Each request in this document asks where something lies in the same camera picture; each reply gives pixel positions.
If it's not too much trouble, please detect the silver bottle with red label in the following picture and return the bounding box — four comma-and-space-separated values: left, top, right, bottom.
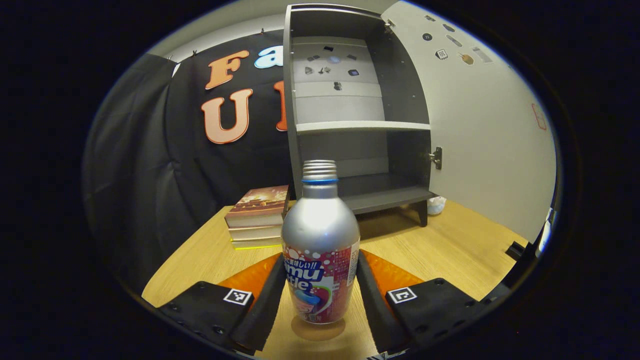
281, 160, 361, 325

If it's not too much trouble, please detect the thick white-paged book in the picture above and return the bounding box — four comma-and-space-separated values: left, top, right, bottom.
227, 223, 285, 242

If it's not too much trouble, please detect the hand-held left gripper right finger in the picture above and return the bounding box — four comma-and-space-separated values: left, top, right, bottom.
356, 249, 511, 353

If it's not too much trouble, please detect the light grey cabinet door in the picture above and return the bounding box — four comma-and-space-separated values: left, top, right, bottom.
382, 0, 557, 243

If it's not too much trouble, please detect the black table clamp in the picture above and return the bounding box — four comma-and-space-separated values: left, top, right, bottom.
505, 241, 529, 262

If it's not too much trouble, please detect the book with red cover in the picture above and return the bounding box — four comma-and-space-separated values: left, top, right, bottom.
224, 185, 291, 229

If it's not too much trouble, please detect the dark grey cabinet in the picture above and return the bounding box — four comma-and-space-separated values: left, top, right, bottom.
283, 4, 443, 227

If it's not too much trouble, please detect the black backdrop cloth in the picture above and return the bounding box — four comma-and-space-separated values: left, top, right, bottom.
82, 29, 301, 296

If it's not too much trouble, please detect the book with yellow edge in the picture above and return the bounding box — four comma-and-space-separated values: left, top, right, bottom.
230, 237, 284, 251

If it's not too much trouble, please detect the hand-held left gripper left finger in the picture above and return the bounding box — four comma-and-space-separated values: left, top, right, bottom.
159, 252, 287, 353

